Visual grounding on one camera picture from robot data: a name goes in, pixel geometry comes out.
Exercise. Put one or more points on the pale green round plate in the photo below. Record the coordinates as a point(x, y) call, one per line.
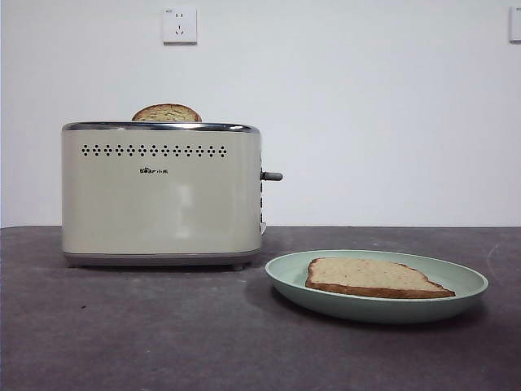
point(376, 311)

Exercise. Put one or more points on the cream toaster with steel top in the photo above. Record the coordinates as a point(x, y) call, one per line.
point(163, 203)

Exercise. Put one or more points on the brown toasted bread slice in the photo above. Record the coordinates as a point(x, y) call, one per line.
point(167, 112)
point(368, 277)

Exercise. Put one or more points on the grey toaster lever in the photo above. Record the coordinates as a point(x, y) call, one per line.
point(273, 176)

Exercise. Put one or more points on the white wall power socket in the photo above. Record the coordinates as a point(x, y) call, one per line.
point(180, 25)

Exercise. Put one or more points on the white wall switch plate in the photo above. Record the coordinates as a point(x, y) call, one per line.
point(515, 24)

